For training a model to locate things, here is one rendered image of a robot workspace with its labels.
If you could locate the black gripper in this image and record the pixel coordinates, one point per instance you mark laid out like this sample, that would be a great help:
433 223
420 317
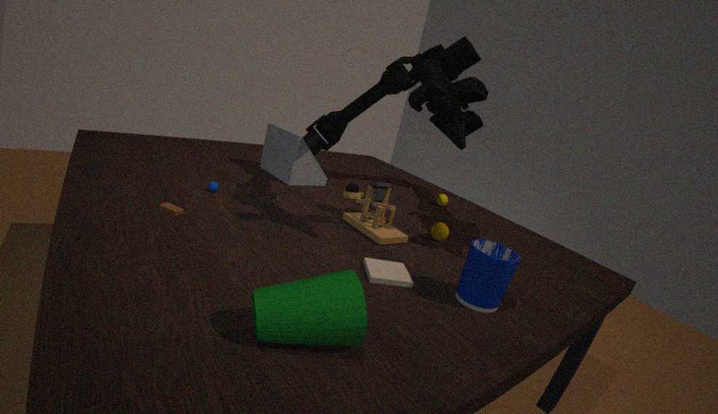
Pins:
448 116

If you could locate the blue cup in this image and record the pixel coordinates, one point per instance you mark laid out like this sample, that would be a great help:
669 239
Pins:
487 272

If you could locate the green plastic cup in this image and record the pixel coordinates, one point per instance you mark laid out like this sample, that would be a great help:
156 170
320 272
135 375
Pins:
324 310

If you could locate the brown rectangular block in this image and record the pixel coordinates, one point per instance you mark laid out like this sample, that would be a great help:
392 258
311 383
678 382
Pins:
172 209

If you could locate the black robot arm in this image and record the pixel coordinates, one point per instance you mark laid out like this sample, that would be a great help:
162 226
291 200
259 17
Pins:
437 60

